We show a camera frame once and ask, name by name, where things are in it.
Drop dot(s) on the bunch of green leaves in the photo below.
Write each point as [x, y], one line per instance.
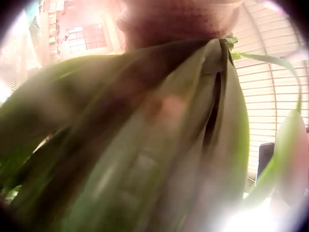
[135, 135]

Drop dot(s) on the person's left hand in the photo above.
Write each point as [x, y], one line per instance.
[173, 21]

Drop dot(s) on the slatted ceiling panel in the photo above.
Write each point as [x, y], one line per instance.
[268, 79]

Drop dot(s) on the dark rectangular screen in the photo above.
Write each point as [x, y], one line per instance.
[265, 158]

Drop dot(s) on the window with grid panes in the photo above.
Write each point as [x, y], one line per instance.
[87, 36]

